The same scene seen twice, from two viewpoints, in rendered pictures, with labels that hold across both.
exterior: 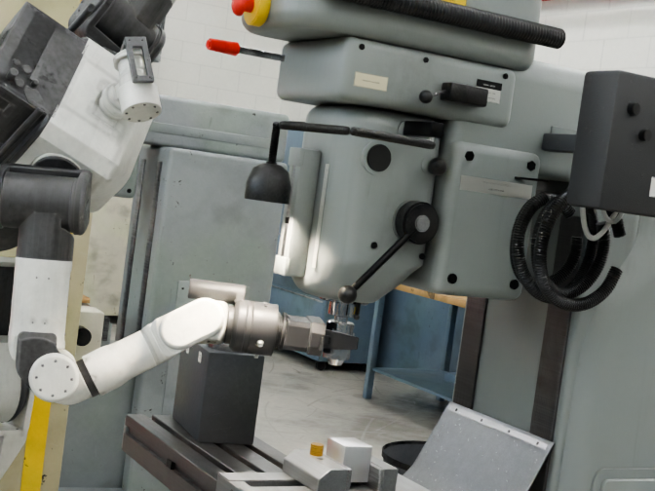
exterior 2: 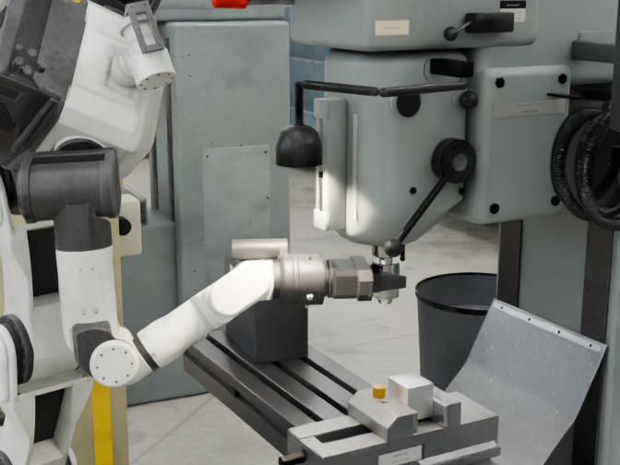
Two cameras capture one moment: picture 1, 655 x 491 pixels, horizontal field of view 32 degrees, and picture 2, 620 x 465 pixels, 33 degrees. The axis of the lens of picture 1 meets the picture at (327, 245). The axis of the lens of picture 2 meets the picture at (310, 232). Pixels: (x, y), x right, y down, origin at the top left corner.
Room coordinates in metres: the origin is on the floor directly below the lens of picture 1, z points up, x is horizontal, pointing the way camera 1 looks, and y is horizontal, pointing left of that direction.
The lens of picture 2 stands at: (0.24, 0.07, 1.74)
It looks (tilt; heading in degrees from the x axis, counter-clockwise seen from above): 14 degrees down; 1
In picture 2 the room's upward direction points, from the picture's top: straight up
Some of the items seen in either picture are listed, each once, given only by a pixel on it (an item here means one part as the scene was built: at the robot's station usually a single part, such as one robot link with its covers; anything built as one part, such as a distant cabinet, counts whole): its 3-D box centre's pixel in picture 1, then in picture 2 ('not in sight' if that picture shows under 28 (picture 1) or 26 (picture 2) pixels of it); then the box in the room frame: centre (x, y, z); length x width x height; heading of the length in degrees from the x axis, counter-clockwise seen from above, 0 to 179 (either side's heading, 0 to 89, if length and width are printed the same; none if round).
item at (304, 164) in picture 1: (297, 211); (329, 163); (1.89, 0.06, 1.45); 0.04 x 0.04 x 0.21; 29
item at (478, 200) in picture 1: (451, 216); (482, 135); (2.04, -0.21, 1.47); 0.24 x 0.19 x 0.26; 29
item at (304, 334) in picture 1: (285, 333); (332, 280); (1.93, 0.05, 1.24); 0.13 x 0.12 x 0.10; 7
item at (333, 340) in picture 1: (339, 341); (387, 282); (1.91, -0.04, 1.24); 0.06 x 0.02 x 0.03; 97
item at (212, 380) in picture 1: (216, 384); (265, 301); (2.42, 0.19, 1.04); 0.22 x 0.12 x 0.20; 22
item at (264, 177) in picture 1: (269, 181); (299, 143); (1.82, 0.11, 1.49); 0.07 x 0.07 x 0.06
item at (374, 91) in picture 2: (317, 128); (342, 88); (1.76, 0.04, 1.58); 0.17 x 0.01 x 0.01; 45
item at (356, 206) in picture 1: (359, 205); (390, 143); (1.95, -0.04, 1.47); 0.21 x 0.19 x 0.32; 29
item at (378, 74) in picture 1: (395, 85); (412, 13); (1.96, -0.08, 1.68); 0.34 x 0.24 x 0.10; 119
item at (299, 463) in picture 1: (316, 470); (382, 412); (1.85, -0.03, 1.03); 0.12 x 0.06 x 0.04; 29
